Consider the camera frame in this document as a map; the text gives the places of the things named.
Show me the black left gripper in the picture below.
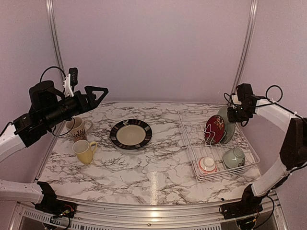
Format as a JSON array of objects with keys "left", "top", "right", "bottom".
[{"left": 42, "top": 85, "right": 108, "bottom": 128}]

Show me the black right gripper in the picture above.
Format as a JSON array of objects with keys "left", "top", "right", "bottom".
[{"left": 227, "top": 103, "right": 252, "bottom": 122}]

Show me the pale green plate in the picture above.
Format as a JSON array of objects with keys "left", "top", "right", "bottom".
[{"left": 217, "top": 106, "right": 236, "bottom": 144}]

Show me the red floral plate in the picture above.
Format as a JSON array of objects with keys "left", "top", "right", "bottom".
[{"left": 204, "top": 115, "right": 225, "bottom": 145}]

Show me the white coral pattern mug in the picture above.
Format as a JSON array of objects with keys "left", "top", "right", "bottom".
[{"left": 65, "top": 116, "right": 94, "bottom": 142}]

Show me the black striped rim plate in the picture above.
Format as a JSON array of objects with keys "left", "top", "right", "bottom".
[{"left": 110, "top": 119, "right": 153, "bottom": 150}]

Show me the yellow ceramic mug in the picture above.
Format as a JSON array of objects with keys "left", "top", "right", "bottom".
[{"left": 72, "top": 139, "right": 98, "bottom": 164}]

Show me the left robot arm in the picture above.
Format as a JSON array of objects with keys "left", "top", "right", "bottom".
[{"left": 0, "top": 80, "right": 108, "bottom": 213}]

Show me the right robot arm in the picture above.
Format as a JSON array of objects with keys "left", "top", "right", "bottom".
[{"left": 227, "top": 83, "right": 307, "bottom": 215}]

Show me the pale green bowl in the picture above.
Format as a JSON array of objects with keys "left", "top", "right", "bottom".
[{"left": 223, "top": 148, "right": 245, "bottom": 169}]

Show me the white red patterned bowl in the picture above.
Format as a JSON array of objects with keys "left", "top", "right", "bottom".
[{"left": 198, "top": 157, "right": 217, "bottom": 174}]

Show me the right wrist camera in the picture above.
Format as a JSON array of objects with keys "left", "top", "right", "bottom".
[{"left": 231, "top": 93, "right": 242, "bottom": 105}]

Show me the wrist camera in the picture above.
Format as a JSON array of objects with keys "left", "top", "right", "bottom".
[
  {"left": 63, "top": 68, "right": 78, "bottom": 97},
  {"left": 231, "top": 93, "right": 242, "bottom": 105}
]

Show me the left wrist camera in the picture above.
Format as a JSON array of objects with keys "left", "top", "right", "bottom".
[{"left": 63, "top": 68, "right": 78, "bottom": 97}]

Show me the white wire dish rack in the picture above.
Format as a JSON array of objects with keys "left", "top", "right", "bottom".
[{"left": 178, "top": 108, "right": 260, "bottom": 182}]

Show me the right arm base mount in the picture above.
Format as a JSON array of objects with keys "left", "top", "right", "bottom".
[{"left": 219, "top": 184, "right": 266, "bottom": 219}]

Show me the front aluminium table rail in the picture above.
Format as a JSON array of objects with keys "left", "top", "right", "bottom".
[{"left": 14, "top": 195, "right": 286, "bottom": 230}]

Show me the left aluminium frame post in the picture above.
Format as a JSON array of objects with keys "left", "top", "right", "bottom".
[{"left": 46, "top": 0, "right": 65, "bottom": 70}]

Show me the aluminium frame post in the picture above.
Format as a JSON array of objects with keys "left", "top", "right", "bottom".
[
  {"left": 46, "top": 0, "right": 65, "bottom": 70},
  {"left": 231, "top": 0, "right": 259, "bottom": 93}
]

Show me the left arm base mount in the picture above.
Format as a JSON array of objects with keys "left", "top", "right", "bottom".
[{"left": 35, "top": 182, "right": 76, "bottom": 219}]

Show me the right aluminium frame post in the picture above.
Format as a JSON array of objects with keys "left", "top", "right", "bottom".
[{"left": 231, "top": 0, "right": 259, "bottom": 93}]

